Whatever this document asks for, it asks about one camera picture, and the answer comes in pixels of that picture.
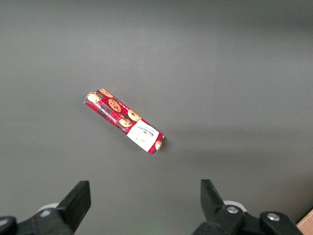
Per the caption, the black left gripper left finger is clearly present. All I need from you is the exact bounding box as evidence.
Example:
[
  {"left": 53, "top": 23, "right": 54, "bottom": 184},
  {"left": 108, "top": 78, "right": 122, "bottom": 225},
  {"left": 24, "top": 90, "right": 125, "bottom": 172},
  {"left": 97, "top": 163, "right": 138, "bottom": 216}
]
[{"left": 14, "top": 180, "right": 92, "bottom": 235}]

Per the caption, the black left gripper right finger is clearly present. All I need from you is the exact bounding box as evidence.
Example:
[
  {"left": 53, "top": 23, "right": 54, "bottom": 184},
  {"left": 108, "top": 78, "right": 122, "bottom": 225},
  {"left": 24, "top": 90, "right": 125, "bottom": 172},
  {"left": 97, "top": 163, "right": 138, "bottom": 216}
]
[{"left": 193, "top": 179, "right": 304, "bottom": 235}]

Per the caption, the red tartan cookie box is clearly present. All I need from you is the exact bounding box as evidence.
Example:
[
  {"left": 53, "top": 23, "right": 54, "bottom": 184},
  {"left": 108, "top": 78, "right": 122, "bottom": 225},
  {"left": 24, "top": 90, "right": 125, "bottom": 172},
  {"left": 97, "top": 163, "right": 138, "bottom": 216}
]
[{"left": 84, "top": 88, "right": 165, "bottom": 157}]

